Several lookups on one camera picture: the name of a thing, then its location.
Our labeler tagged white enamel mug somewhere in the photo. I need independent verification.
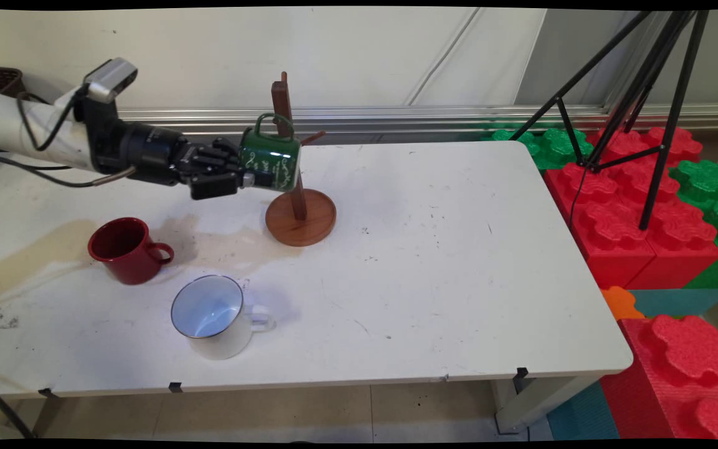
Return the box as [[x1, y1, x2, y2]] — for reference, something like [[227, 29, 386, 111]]
[[170, 274, 277, 361]]

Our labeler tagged wooden mug tree stand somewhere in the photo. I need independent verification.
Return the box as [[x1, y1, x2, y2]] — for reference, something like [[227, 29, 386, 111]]
[[265, 72, 338, 248]]

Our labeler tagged orange foam piece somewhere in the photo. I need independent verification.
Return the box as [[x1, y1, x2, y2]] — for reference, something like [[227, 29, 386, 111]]
[[601, 286, 645, 322]]

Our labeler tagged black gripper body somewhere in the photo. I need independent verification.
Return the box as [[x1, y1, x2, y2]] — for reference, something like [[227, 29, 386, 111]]
[[119, 122, 198, 188]]

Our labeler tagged aluminium wall rail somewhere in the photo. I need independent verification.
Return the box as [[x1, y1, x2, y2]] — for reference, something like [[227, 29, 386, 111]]
[[119, 105, 718, 151]]

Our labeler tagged red ceramic mug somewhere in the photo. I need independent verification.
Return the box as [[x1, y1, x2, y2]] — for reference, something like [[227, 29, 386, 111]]
[[87, 216, 176, 286]]

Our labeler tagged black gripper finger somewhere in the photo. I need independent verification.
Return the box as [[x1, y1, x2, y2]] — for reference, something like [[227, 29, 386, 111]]
[[189, 167, 256, 201], [188, 136, 244, 169]]

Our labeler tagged green foam block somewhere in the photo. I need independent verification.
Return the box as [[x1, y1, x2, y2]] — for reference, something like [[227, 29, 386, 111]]
[[669, 159, 718, 289], [481, 122, 595, 170]]

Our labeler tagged thin black tripod cable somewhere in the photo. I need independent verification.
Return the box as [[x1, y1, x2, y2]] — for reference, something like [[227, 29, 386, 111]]
[[569, 163, 586, 236]]

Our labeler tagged large red foam block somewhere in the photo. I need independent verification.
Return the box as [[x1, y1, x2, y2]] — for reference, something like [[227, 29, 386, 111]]
[[601, 314, 718, 441]]

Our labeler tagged white table leg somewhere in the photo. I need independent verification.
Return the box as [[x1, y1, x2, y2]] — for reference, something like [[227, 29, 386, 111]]
[[491, 373, 604, 435]]

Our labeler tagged green enamel mug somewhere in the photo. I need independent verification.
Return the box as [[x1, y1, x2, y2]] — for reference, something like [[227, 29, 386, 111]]
[[238, 113, 302, 192]]

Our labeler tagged white wall cable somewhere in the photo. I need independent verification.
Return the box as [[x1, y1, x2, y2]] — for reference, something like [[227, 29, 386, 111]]
[[405, 7, 482, 107]]

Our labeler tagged black floor cable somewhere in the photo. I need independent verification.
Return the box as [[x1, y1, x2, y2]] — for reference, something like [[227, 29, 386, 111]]
[[0, 379, 36, 440]]

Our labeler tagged black tripod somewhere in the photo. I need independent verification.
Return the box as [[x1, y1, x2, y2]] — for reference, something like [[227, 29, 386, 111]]
[[509, 9, 711, 232]]

